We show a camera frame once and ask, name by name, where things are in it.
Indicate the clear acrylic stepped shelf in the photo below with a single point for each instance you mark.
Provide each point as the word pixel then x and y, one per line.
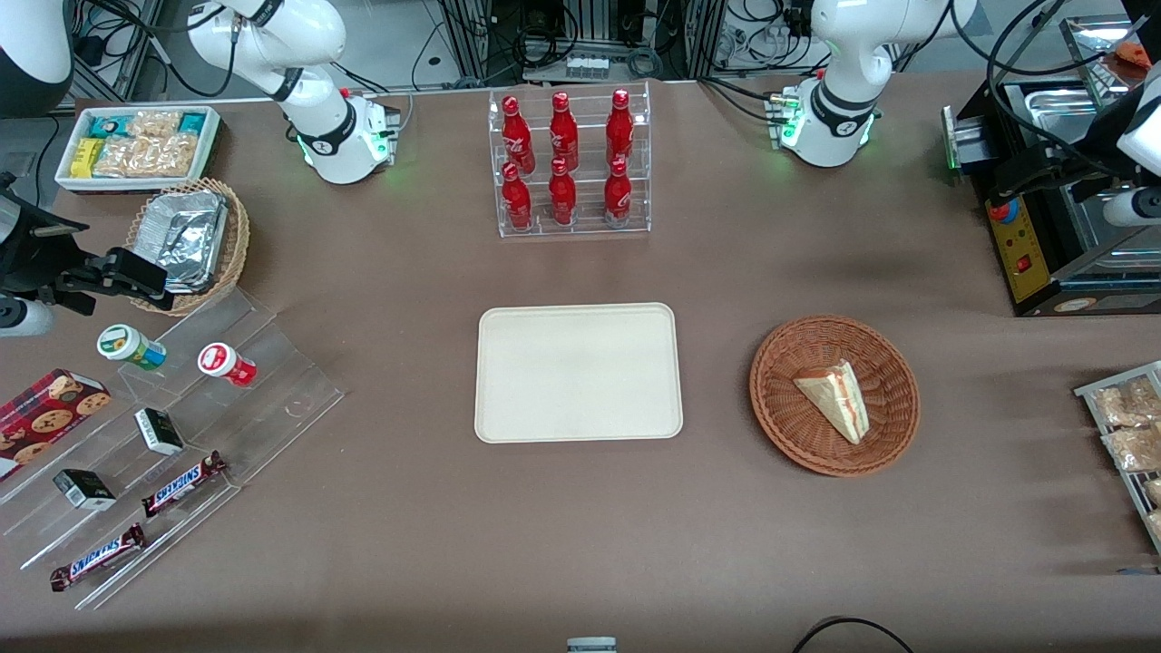
pixel 272 381

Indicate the black sealing machine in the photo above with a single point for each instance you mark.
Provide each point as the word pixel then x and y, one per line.
pixel 1025 254

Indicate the beige plastic serving tray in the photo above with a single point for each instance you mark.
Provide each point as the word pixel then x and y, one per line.
pixel 580 372

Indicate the large clear cracker bag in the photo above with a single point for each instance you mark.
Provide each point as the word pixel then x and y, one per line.
pixel 150 156

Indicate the brown round wicker basket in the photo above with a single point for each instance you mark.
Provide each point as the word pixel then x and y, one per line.
pixel 789 408

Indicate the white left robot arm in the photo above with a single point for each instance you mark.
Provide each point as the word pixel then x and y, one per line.
pixel 843 54

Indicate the small black carton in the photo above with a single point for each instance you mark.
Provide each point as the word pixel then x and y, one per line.
pixel 83 490
pixel 159 432

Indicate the small grey white device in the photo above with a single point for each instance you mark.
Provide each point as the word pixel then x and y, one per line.
pixel 591 646

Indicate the triangular sandwich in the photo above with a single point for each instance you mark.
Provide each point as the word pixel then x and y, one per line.
pixel 839 399

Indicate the white rectangular snack bin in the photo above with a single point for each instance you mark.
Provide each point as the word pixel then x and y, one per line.
pixel 210 136

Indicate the shiny steel tray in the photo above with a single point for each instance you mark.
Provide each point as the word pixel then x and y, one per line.
pixel 1093 54

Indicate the green lid yogurt cup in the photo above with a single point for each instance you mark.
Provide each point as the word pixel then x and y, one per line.
pixel 127 345

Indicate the red lid yogurt cup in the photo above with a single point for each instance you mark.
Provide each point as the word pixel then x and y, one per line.
pixel 222 361

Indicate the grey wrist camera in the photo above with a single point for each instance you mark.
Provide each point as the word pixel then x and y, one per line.
pixel 1134 207
pixel 23 317

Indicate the silver foil packets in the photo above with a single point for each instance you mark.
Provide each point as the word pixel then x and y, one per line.
pixel 190 236

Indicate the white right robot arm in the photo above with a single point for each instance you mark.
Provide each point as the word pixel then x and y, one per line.
pixel 308 36

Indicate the clear bag of crackers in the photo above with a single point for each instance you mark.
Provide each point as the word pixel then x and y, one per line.
pixel 1125 404
pixel 1134 449
pixel 1155 492

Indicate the teal snack packet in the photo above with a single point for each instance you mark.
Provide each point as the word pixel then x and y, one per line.
pixel 191 123
pixel 111 125

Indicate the red cola bottle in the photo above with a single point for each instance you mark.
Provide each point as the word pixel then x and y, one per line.
pixel 618 192
pixel 518 136
pixel 619 127
pixel 564 131
pixel 562 195
pixel 517 199

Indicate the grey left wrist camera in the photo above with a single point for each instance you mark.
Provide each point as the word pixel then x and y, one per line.
pixel 1134 207

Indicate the brown Snickers bar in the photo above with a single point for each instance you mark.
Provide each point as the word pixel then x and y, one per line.
pixel 98 558
pixel 181 485

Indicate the white power strip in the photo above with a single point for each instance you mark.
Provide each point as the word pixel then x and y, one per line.
pixel 588 67

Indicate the small clear cracker bag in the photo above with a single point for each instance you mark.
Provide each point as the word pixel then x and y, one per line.
pixel 154 124

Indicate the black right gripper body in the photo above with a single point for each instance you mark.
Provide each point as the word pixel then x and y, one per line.
pixel 47 263

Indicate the yellow snack packet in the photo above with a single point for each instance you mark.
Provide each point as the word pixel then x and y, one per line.
pixel 86 159

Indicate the light wicker basket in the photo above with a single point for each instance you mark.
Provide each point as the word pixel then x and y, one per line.
pixel 234 245

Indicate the clear acrylic bottle rack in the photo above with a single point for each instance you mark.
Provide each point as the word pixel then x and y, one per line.
pixel 590 118

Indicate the metal equipment frame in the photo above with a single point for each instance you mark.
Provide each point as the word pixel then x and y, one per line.
pixel 590 18

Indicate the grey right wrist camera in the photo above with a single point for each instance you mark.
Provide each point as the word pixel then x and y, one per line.
pixel 23 317

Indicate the orange food piece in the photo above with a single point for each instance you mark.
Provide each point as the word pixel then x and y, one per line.
pixel 1134 54

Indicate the red chocolate chip cookie box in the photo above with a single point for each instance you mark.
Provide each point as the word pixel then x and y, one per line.
pixel 45 422

